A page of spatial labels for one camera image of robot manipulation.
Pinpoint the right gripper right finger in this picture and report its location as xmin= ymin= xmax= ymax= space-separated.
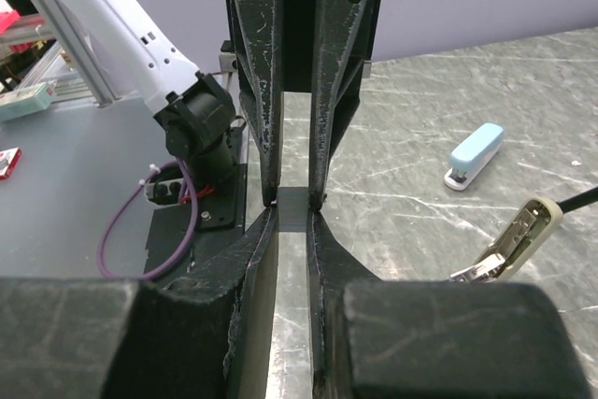
xmin=306 ymin=211 xmax=379 ymax=398

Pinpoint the aluminium rail frame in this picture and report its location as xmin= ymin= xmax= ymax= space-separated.
xmin=1 ymin=0 xmax=122 ymax=107

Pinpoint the light blue stapler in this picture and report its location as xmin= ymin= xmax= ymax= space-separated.
xmin=444 ymin=122 xmax=505 ymax=192

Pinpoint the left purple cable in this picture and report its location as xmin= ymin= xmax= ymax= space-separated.
xmin=96 ymin=160 xmax=200 ymax=278

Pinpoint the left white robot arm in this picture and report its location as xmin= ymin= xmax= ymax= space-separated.
xmin=59 ymin=0 xmax=381 ymax=210

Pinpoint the red white small packet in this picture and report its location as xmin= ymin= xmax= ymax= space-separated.
xmin=0 ymin=147 xmax=22 ymax=180

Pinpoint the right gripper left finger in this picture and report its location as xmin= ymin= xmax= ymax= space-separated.
xmin=153 ymin=207 xmax=278 ymax=398

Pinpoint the black perforated music stand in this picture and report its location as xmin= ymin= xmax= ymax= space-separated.
xmin=558 ymin=187 xmax=598 ymax=214

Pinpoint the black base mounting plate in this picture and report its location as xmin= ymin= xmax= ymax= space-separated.
xmin=144 ymin=122 xmax=249 ymax=286

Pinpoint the black staple strip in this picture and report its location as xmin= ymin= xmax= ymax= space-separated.
xmin=277 ymin=187 xmax=308 ymax=234

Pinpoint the teal box on desk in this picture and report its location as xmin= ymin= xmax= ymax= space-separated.
xmin=0 ymin=82 xmax=56 ymax=122

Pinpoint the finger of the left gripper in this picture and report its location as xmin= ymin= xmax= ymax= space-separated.
xmin=233 ymin=0 xmax=283 ymax=207
xmin=308 ymin=0 xmax=371 ymax=210

